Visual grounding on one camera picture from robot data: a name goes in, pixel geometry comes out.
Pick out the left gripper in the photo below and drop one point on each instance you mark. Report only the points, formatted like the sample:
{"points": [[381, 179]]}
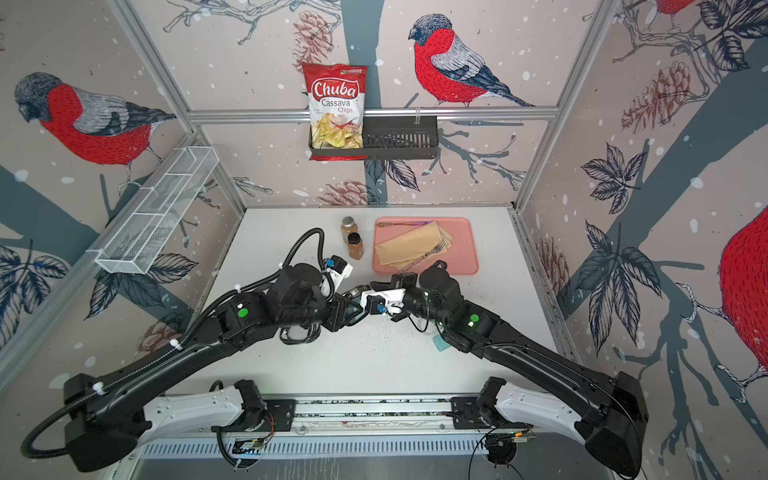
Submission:
{"points": [[338, 322]]}

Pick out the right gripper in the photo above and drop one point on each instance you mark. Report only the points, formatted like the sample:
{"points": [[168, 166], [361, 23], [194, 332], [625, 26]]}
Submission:
{"points": [[406, 282]]}

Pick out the clear pouch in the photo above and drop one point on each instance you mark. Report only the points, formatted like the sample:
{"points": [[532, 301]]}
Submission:
{"points": [[298, 335], [356, 292]]}

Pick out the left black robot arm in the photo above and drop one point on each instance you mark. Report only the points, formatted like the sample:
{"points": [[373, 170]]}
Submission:
{"points": [[103, 418]]}

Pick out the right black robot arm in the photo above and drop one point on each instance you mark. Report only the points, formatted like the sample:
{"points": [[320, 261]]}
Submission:
{"points": [[607, 414]]}

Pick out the yellow folded napkin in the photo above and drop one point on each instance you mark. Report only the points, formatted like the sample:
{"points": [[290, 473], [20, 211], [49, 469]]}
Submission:
{"points": [[400, 250]]}

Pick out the pink tray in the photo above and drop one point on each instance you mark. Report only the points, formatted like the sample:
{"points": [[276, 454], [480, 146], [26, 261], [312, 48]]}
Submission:
{"points": [[461, 258]]}

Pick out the orange pepper spice jar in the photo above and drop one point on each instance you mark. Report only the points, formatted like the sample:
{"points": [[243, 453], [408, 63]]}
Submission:
{"points": [[355, 246]]}

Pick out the shichimi spice jar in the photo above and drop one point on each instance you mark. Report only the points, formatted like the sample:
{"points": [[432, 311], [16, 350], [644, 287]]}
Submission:
{"points": [[348, 226]]}

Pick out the Chuba cassava chips bag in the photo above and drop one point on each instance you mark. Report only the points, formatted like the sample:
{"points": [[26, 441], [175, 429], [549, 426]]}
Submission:
{"points": [[336, 102]]}

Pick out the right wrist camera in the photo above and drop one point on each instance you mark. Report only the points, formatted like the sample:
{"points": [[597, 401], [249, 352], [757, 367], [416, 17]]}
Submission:
{"points": [[384, 302]]}

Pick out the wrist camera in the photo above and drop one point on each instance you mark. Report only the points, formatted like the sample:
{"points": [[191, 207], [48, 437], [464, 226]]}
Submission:
{"points": [[338, 269], [384, 302]]}

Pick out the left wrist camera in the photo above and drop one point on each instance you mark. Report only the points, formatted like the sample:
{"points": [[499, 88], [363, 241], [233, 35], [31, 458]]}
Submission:
{"points": [[338, 269]]}

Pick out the pink handled fork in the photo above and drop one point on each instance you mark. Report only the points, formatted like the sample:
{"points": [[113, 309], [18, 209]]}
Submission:
{"points": [[437, 249]]}

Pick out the pink handled spoon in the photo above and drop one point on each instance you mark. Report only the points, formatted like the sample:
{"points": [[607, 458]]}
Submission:
{"points": [[386, 224]]}

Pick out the black wall basket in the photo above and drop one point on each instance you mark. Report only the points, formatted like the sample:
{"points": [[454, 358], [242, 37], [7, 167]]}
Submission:
{"points": [[389, 138]]}

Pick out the aluminium frame rail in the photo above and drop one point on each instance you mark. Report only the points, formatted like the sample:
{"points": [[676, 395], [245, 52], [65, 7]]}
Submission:
{"points": [[273, 116]]}

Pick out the white wire mesh shelf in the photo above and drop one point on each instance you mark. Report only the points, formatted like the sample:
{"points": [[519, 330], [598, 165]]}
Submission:
{"points": [[141, 238]]}

